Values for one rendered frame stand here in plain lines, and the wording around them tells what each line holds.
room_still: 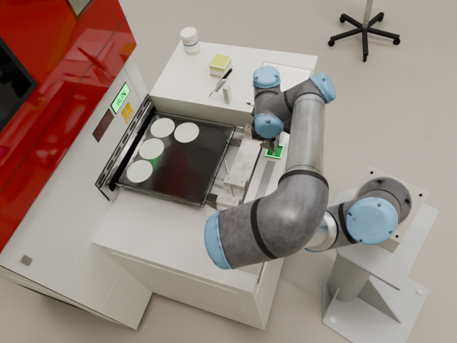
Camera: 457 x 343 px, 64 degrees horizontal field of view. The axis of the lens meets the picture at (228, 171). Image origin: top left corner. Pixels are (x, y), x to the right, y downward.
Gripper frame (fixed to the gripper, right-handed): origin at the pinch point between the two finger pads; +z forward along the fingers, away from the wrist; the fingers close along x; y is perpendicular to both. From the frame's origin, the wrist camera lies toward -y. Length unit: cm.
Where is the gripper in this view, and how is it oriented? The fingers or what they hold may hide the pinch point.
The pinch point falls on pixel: (276, 150)
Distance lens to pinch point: 130.0
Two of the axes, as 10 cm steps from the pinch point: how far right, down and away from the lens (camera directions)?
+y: -9.4, -2.1, 2.8
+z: 1.3, 5.3, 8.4
